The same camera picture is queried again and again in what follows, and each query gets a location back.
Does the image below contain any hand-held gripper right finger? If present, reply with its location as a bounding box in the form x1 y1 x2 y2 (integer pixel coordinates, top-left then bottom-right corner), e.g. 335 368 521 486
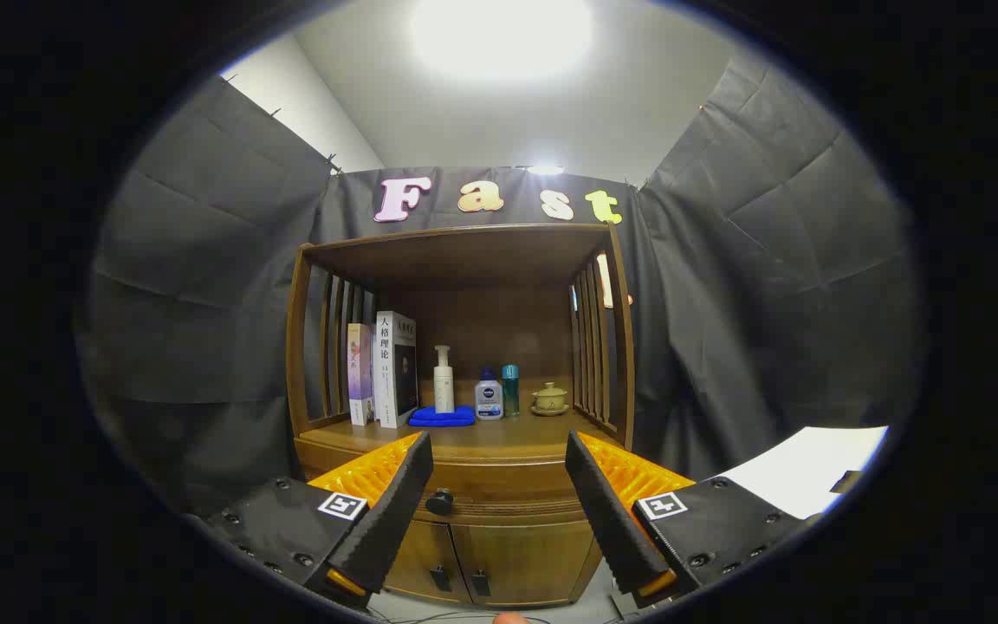
564 431 812 612

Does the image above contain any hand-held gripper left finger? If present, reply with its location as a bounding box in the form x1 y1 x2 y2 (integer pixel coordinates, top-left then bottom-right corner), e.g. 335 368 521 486
204 431 435 612

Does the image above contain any brown wooden drawer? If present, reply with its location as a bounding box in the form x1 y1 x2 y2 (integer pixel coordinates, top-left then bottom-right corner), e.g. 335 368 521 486
304 458 612 523

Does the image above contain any wooden cabinet door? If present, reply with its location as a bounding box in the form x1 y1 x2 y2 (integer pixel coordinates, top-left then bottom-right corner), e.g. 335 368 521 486
382 518 474 605
451 520 599 608

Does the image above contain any wooden countertop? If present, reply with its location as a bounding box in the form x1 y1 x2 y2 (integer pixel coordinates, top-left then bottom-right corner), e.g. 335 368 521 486
295 407 621 460

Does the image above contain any brown wooden cabinet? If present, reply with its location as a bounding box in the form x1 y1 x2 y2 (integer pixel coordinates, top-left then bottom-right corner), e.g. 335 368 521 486
285 223 636 608

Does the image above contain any blue folded cloth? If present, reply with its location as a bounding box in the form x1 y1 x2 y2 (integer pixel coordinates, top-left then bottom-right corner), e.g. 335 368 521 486
408 406 476 427

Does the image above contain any beige lidded teacup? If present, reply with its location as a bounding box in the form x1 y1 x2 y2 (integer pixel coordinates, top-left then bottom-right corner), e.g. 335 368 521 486
531 382 570 417

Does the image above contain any white pump bottle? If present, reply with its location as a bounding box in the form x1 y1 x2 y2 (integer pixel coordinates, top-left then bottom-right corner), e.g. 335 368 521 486
433 345 455 414

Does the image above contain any thick white book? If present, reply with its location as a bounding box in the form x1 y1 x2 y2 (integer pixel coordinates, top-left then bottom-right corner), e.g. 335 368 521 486
373 311 418 429

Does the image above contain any purple white book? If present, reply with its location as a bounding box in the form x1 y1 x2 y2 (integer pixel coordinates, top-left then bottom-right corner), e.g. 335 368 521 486
347 323 374 426

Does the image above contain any white bottle with blue cap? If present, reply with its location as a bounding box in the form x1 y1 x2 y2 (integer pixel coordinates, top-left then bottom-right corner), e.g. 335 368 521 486
475 367 504 420

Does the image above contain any white flat surface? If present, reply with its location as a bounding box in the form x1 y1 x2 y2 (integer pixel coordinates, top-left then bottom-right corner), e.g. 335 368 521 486
718 425 890 519

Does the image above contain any black backdrop cloth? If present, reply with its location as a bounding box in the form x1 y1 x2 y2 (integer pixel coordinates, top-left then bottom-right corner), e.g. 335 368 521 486
75 74 929 521

